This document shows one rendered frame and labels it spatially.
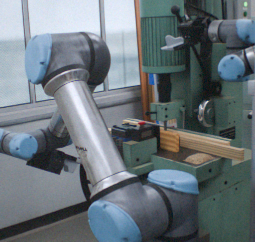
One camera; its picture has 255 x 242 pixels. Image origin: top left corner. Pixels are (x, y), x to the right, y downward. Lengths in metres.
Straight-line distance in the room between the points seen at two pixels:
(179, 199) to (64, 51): 0.42
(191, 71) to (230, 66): 0.55
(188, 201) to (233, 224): 0.97
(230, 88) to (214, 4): 0.37
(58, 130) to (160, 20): 0.61
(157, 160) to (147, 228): 0.73
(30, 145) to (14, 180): 1.65
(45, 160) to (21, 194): 1.52
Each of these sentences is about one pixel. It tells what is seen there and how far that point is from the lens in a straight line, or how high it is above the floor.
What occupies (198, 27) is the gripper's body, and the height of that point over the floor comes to 1.37.
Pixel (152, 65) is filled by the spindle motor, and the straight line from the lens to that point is 1.65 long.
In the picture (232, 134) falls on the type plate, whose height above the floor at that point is 0.88.
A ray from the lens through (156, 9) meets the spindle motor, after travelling 1.63.
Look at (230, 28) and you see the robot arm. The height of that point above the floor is 1.36.
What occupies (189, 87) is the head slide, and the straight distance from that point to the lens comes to 1.76.
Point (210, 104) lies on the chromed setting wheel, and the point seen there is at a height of 1.05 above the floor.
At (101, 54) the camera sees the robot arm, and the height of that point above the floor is 1.32.
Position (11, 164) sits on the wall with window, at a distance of 2.90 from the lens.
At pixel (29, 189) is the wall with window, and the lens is 3.01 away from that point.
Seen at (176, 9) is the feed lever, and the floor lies 1.44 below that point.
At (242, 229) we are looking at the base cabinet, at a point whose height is 0.48.
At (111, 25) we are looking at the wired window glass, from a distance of 3.28.
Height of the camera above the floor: 1.39
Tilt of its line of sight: 12 degrees down
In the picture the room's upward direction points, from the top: 3 degrees counter-clockwise
